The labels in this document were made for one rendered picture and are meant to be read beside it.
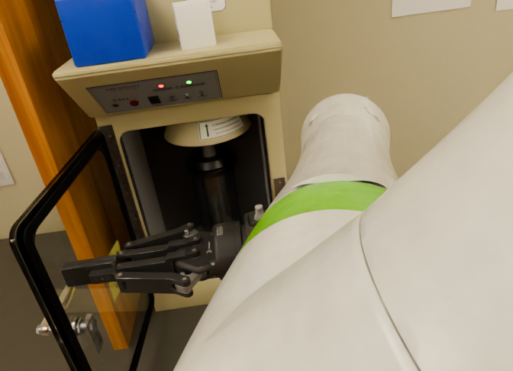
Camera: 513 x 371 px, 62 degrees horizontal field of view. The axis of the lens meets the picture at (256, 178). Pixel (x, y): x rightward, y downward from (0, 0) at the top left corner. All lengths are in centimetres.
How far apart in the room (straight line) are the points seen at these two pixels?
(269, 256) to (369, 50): 110
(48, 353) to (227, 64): 71
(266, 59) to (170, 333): 60
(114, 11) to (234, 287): 52
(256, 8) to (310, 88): 54
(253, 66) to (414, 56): 72
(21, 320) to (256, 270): 103
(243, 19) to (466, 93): 84
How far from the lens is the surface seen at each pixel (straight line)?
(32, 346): 109
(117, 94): 69
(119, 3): 63
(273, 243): 17
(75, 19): 64
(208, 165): 88
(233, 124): 81
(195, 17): 64
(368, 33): 123
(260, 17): 73
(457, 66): 136
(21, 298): 123
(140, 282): 56
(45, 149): 74
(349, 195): 21
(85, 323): 66
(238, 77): 67
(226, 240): 54
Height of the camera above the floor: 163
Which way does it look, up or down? 29 degrees down
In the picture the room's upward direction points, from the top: 8 degrees counter-clockwise
